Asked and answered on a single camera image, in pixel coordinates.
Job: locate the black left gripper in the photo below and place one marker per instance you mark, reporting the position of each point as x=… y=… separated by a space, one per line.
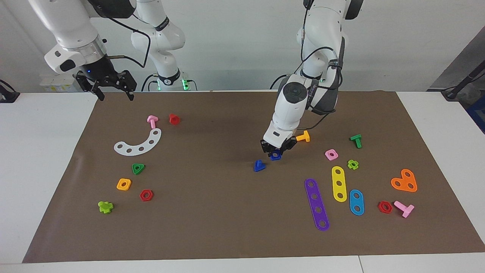
x=284 y=146

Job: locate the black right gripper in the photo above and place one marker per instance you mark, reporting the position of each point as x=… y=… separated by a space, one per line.
x=104 y=76

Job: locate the blue square plastic nut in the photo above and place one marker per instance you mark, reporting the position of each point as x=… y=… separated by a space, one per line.
x=279 y=157

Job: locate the blue triangle-head plastic screw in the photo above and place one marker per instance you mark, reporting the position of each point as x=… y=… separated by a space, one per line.
x=258 y=167

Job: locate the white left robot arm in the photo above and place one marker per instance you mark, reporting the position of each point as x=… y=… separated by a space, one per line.
x=291 y=110

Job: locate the orange plastic screw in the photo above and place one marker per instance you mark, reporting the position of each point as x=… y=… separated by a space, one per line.
x=305 y=136

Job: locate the pink plastic screw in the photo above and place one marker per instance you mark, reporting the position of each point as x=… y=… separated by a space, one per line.
x=152 y=122
x=401 y=206

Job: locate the pink square plastic nut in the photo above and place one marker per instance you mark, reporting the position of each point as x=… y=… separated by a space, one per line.
x=335 y=157

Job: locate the red hexagon-head plastic screw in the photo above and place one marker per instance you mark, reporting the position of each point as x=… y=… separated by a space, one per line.
x=174 y=120

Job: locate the lime cross-shaped plastic nut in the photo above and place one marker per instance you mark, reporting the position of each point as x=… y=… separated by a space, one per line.
x=349 y=163

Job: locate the dark green plastic screw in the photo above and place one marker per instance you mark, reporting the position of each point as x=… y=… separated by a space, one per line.
x=356 y=139

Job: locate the green triangular plastic nut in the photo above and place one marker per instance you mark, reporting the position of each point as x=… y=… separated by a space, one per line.
x=137 y=171

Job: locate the orange square plastic nut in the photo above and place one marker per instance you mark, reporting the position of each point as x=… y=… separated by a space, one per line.
x=119 y=185

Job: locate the red hexagonal plastic nut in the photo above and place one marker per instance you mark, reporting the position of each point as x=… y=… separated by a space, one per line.
x=380 y=207
x=142 y=195

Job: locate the lime cross-head plastic screw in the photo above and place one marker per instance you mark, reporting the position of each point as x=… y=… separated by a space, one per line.
x=105 y=207

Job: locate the white curved five-hole plate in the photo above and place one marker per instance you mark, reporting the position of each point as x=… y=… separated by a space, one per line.
x=135 y=150

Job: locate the white box with yellow label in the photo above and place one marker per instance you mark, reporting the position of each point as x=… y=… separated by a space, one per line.
x=53 y=85

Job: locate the purple four-hole plastic plate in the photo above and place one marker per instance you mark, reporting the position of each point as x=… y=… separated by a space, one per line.
x=316 y=203

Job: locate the yellow three-hole plastic plate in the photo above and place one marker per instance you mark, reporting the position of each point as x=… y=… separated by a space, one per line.
x=339 y=178

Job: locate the brown table mat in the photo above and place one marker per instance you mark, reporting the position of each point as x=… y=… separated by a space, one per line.
x=227 y=212

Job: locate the blue two-hole plastic plate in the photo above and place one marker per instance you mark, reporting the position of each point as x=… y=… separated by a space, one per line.
x=356 y=202

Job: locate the orange angled plastic plate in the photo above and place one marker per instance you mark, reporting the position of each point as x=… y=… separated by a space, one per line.
x=404 y=182

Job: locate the black pole stand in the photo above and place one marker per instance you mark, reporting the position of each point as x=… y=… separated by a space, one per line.
x=454 y=91

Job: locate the blue object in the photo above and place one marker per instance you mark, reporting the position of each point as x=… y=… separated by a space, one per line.
x=478 y=113

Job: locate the grey slanted board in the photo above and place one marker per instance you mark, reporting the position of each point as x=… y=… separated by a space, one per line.
x=462 y=60

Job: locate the black clamp mount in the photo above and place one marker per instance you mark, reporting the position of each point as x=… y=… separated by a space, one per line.
x=7 y=94

